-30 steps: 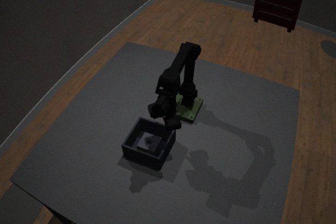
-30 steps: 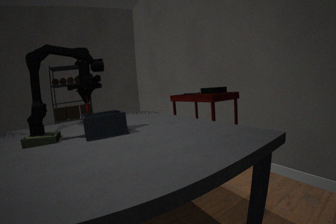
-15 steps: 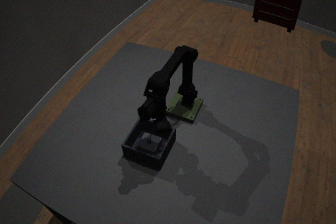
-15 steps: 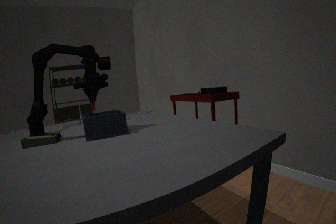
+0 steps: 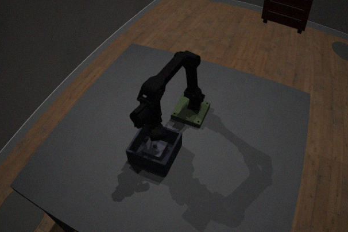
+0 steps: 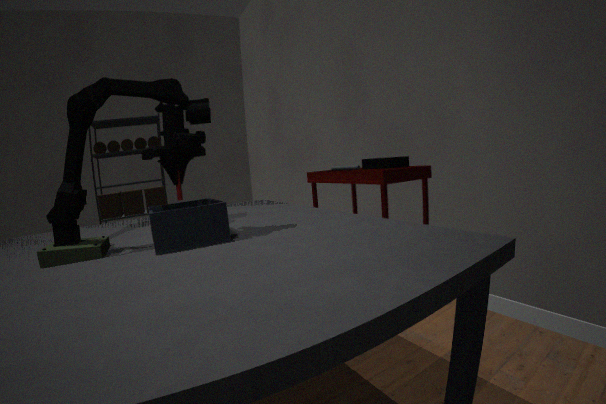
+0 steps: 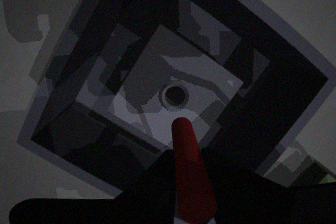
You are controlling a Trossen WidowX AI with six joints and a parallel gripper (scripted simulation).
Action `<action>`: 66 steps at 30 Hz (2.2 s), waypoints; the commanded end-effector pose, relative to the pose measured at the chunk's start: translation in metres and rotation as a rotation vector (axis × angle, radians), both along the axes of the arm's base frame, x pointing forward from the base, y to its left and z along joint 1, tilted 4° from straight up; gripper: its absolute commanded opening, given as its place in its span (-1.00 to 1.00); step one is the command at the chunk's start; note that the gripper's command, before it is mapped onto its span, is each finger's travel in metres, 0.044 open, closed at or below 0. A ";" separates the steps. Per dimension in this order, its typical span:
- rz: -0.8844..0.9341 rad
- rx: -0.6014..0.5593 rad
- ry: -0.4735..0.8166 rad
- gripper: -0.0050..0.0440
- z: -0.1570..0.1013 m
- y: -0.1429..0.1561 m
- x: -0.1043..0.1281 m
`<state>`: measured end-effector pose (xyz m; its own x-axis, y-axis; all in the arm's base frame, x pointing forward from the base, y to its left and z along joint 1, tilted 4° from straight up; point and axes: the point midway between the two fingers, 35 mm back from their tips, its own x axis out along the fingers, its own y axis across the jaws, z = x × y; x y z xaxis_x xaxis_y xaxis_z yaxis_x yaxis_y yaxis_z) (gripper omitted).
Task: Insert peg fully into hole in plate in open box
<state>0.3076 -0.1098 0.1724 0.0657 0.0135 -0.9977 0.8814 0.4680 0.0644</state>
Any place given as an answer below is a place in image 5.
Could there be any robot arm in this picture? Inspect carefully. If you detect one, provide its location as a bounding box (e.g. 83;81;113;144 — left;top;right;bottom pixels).
130;51;205;129

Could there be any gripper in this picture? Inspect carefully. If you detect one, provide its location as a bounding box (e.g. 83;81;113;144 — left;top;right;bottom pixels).
148;109;167;141

